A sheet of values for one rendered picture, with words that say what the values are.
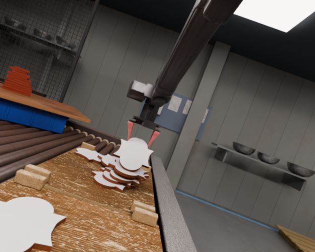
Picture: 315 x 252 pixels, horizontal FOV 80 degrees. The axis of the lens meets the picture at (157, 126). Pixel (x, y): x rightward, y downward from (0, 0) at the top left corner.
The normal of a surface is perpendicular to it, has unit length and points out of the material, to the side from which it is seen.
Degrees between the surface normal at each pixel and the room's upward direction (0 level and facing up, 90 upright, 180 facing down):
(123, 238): 0
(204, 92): 90
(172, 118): 90
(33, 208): 0
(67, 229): 0
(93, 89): 90
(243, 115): 90
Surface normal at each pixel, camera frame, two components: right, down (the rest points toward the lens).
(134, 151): 0.31, -0.71
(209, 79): -0.04, 0.01
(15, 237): 0.36, -0.93
